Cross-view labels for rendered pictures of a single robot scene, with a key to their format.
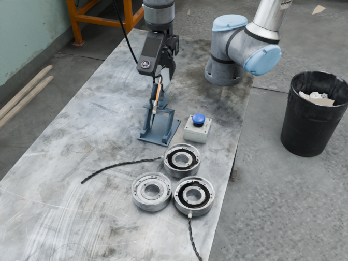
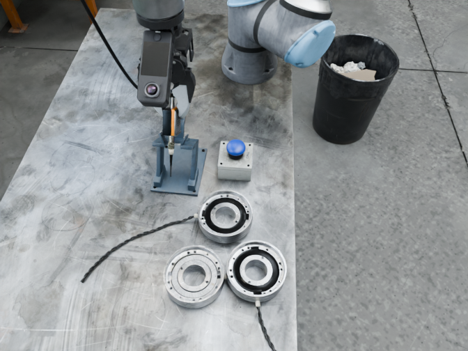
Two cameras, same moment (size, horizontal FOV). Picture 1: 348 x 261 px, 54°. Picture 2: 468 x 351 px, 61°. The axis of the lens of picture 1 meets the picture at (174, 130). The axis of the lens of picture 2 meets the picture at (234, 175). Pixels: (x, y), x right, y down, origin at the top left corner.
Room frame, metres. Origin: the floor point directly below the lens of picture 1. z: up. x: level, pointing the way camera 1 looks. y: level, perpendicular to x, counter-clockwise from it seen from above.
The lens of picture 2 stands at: (0.25, 0.06, 1.49)
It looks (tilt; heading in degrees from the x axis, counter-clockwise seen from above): 53 degrees down; 346
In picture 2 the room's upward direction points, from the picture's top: 1 degrees clockwise
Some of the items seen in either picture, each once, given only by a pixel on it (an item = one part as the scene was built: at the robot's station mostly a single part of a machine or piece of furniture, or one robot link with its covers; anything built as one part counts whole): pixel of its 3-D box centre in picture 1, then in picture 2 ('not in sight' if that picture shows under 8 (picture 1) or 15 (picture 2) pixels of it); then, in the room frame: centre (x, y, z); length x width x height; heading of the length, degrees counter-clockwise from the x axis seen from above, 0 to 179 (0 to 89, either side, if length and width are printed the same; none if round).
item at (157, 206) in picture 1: (152, 192); (194, 277); (0.54, 0.06, 0.82); 0.10 x 0.10 x 0.04
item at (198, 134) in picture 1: (198, 127); (236, 158); (0.78, -0.08, 0.82); 0.08 x 0.07 x 0.05; 162
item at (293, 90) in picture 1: (311, 116); (348, 93); (1.54, -0.82, 0.21); 0.34 x 0.34 x 0.43
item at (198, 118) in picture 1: (198, 122); (235, 152); (0.78, -0.07, 0.85); 0.04 x 0.04 x 0.05
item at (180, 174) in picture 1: (182, 161); (225, 217); (0.64, -0.02, 0.82); 0.10 x 0.10 x 0.04
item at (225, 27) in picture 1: (229, 35); (254, 10); (1.10, -0.20, 0.97); 0.13 x 0.12 x 0.14; 31
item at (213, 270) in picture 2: (152, 192); (194, 277); (0.54, 0.06, 0.82); 0.08 x 0.08 x 0.02
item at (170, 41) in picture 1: (160, 39); (166, 40); (0.83, 0.03, 1.10); 0.09 x 0.08 x 0.12; 160
